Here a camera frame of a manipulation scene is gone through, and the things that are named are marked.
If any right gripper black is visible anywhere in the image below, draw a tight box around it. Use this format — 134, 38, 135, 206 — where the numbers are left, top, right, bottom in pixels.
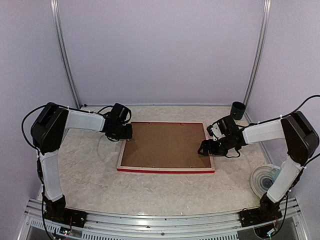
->
197, 134, 236, 156

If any wooden photo frame red edge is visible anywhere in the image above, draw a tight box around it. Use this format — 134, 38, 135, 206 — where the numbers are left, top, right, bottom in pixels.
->
116, 121, 216, 175

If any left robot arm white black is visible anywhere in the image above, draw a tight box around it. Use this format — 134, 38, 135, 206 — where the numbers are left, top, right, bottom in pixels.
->
30, 102, 133, 223

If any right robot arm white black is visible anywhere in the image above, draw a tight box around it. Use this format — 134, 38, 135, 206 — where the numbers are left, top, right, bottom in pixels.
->
197, 110, 320, 222

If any dark green cup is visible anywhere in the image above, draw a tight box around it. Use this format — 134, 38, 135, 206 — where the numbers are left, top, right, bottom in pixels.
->
230, 101, 246, 121

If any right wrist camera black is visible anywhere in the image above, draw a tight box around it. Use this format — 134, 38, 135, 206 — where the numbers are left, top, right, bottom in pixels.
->
206, 124, 223, 141

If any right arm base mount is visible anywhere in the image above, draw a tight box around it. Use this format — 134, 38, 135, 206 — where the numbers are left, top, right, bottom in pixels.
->
238, 208, 283, 228

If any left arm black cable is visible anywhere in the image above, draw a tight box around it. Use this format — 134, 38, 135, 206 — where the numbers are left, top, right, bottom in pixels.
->
21, 104, 48, 151

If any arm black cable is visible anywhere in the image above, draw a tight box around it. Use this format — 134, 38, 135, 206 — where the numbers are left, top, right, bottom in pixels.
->
21, 104, 48, 151
257, 94, 320, 126

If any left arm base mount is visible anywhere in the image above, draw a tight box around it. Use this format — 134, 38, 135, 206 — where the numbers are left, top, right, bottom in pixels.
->
44, 208, 88, 228

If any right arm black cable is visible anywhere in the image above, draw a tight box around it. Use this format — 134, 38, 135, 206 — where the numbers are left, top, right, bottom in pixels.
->
257, 94, 320, 126

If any aluminium front rail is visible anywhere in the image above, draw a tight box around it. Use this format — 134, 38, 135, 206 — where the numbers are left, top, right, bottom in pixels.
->
17, 197, 308, 240

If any left aluminium corner post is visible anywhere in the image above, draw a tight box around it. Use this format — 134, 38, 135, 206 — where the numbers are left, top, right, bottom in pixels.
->
50, 0, 82, 109

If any aluminium corner post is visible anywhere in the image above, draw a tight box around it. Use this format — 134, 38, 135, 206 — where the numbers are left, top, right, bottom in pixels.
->
243, 0, 272, 106
50, 0, 82, 109

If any right aluminium corner post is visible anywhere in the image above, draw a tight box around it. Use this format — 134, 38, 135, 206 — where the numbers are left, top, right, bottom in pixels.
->
243, 0, 272, 106

